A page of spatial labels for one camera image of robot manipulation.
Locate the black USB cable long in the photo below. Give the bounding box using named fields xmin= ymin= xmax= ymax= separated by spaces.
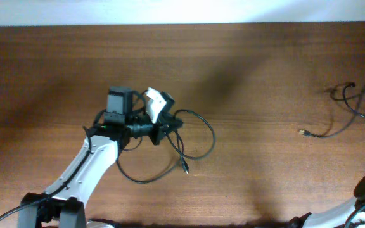
xmin=298 ymin=82 xmax=365 ymax=139

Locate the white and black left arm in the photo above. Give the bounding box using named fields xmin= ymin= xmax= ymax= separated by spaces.
xmin=17 ymin=87 xmax=183 ymax=227

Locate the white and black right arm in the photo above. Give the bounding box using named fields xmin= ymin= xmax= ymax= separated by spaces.
xmin=286 ymin=176 xmax=365 ymax=228

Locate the black base bracket left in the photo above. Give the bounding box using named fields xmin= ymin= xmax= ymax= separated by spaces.
xmin=86 ymin=218 xmax=119 ymax=228

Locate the black left camera cable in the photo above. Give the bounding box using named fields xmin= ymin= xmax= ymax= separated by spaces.
xmin=0 ymin=90 xmax=148 ymax=228

